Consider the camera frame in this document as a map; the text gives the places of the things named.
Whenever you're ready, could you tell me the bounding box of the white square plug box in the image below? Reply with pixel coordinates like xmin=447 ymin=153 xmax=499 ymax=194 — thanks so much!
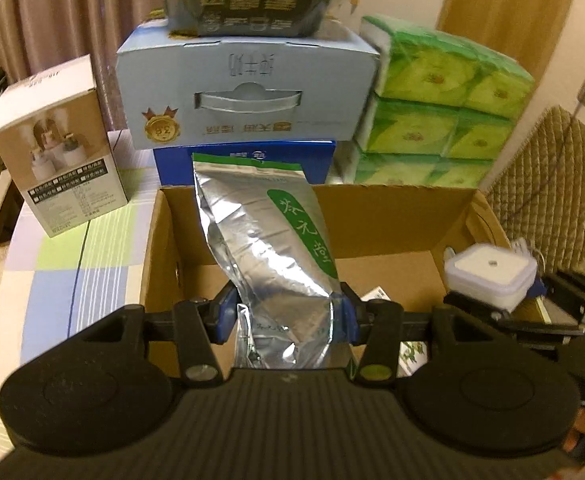
xmin=444 ymin=244 xmax=537 ymax=313

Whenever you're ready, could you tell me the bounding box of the silver green foil pouch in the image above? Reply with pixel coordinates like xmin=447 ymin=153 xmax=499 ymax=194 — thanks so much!
xmin=193 ymin=154 xmax=345 ymax=370

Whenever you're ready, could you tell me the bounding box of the long white medicine box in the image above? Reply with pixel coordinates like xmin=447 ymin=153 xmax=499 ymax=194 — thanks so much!
xmin=362 ymin=286 xmax=428 ymax=377

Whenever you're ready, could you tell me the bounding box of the brown cardboard box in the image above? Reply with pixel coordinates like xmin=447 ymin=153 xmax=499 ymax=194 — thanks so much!
xmin=139 ymin=184 xmax=514 ymax=376

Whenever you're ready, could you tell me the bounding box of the beige quilted chair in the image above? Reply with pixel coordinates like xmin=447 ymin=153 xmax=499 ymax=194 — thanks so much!
xmin=487 ymin=106 xmax=585 ymax=271

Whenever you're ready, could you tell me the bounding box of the checked tablecloth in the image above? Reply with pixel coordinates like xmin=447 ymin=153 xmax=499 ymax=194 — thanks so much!
xmin=0 ymin=130 xmax=160 ymax=389

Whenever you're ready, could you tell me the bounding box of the dark blue flat box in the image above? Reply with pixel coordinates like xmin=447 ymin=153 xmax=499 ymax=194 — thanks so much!
xmin=152 ymin=138 xmax=338 ymax=187

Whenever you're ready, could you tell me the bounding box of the green tissue pack stack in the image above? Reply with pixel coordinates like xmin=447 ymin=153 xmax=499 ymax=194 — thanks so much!
xmin=333 ymin=15 xmax=535 ymax=188

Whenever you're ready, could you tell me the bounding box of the light blue milk carton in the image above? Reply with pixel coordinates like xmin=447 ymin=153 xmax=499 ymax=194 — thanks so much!
xmin=116 ymin=20 xmax=378 ymax=150

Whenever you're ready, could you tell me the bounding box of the white humidifier product box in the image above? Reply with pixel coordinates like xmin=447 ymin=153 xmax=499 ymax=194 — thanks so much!
xmin=0 ymin=55 xmax=128 ymax=237

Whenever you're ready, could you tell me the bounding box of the brown curtain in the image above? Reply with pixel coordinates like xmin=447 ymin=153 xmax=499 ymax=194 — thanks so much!
xmin=0 ymin=0 xmax=162 ymax=129

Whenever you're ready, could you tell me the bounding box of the black charger cable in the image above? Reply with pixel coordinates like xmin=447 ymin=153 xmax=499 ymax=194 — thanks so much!
xmin=501 ymin=86 xmax=585 ymax=231

